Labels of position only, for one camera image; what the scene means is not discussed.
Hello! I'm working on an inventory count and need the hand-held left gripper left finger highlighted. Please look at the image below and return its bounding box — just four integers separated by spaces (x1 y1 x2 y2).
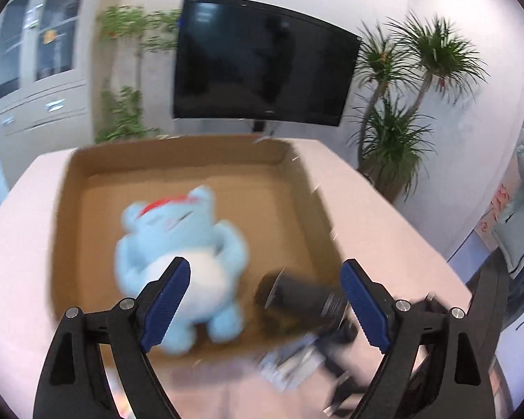
32 257 190 419

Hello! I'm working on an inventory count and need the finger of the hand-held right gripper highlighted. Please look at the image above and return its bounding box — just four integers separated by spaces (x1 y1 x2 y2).
321 324 359 346
318 344 368 407

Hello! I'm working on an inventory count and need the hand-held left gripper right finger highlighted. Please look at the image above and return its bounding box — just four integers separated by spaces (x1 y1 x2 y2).
340 258 507 419

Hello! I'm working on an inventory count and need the clear phone case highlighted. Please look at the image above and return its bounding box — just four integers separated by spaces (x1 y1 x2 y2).
260 334 326 391

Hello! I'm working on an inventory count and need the black cylindrical bottle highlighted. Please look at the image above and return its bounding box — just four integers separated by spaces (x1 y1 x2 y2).
253 268 348 330

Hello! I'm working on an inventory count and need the light blue plush toy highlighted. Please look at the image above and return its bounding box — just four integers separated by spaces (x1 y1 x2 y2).
115 184 250 355

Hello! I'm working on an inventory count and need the brown cardboard box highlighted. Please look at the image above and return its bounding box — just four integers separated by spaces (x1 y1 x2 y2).
50 133 354 367

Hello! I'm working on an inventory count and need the potted palm plant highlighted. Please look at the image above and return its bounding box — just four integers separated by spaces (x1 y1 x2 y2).
348 12 492 204

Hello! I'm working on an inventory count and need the green climbing vine plant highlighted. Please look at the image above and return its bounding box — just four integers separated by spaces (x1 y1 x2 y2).
95 0 182 145

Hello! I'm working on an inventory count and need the black flat screen television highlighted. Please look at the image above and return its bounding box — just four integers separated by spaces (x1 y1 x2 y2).
172 0 362 127

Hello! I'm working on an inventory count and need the grey glass door cabinet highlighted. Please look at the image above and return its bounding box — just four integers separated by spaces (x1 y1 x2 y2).
0 0 90 140

